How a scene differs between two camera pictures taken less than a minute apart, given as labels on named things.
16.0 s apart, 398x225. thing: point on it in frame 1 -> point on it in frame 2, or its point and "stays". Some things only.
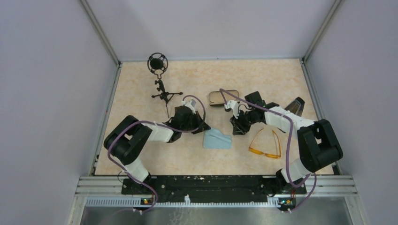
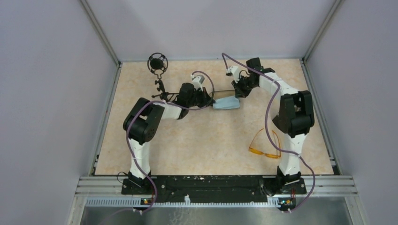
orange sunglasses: (273, 156) stays
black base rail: (217, 189) stays
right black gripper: (239, 128) -> (239, 92)
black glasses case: (216, 98) stays
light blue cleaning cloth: (213, 138) -> (228, 102)
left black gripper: (197, 117) -> (205, 97)
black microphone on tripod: (157, 63) stays
